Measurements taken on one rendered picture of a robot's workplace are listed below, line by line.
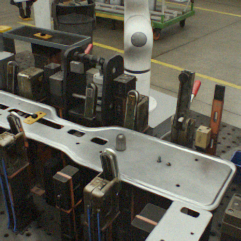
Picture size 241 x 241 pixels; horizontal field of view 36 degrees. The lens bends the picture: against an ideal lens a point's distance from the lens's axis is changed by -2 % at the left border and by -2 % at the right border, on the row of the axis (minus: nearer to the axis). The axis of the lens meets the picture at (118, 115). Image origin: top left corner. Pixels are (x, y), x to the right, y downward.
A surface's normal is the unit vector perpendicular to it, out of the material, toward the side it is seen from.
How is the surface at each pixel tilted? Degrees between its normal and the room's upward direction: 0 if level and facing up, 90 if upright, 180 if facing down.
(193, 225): 0
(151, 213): 0
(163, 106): 2
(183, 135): 90
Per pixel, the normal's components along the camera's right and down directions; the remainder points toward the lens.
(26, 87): -0.52, 0.42
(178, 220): 0.00, -0.87
